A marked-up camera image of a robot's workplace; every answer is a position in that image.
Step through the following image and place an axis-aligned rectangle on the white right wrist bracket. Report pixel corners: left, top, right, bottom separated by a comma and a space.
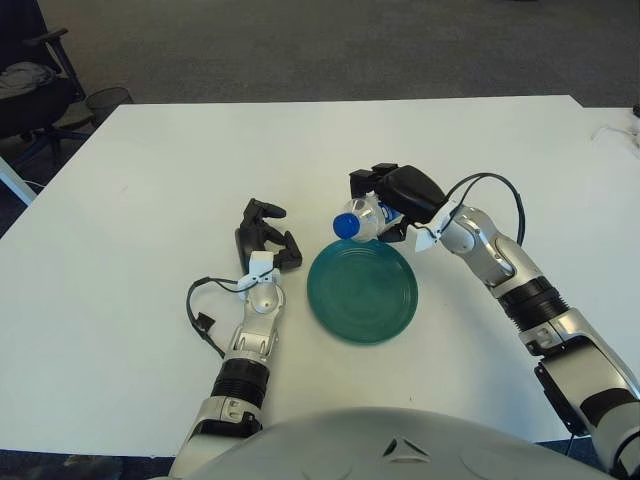
412, 199, 456, 251

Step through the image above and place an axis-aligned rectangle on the white furniture leg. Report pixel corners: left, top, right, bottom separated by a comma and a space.
0, 158, 37, 206

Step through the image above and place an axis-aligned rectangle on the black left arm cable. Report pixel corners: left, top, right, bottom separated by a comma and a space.
186, 277, 246, 359

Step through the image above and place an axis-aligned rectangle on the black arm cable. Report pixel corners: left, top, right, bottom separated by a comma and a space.
186, 277, 246, 359
442, 172, 527, 246

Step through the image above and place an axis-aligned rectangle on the grey cloth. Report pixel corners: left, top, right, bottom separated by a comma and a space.
0, 63, 56, 99

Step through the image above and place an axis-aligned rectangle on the green round plate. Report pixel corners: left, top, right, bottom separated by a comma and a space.
306, 238, 420, 346

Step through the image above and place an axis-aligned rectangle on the black mesh wastebasket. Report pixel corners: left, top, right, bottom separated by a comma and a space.
85, 87, 135, 125

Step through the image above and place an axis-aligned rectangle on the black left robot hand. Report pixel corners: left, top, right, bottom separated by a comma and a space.
234, 198, 304, 274

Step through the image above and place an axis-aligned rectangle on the white cable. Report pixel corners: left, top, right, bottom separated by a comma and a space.
591, 124, 639, 144

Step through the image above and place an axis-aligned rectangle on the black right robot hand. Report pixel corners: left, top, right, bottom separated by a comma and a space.
348, 162, 447, 244

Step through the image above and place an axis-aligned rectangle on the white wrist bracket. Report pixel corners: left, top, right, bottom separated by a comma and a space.
237, 252, 281, 301
412, 199, 456, 251

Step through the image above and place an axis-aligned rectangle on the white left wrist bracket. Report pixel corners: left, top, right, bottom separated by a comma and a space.
237, 252, 281, 301

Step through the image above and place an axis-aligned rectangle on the silver robot torso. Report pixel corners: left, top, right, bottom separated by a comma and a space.
169, 407, 609, 480

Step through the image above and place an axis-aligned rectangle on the black office chair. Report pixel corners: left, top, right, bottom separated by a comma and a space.
0, 0, 96, 156

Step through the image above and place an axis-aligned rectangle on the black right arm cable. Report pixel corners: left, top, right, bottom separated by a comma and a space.
442, 172, 527, 246

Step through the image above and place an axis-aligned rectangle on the clear bottle with blue cap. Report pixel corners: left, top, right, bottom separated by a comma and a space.
333, 196, 406, 242

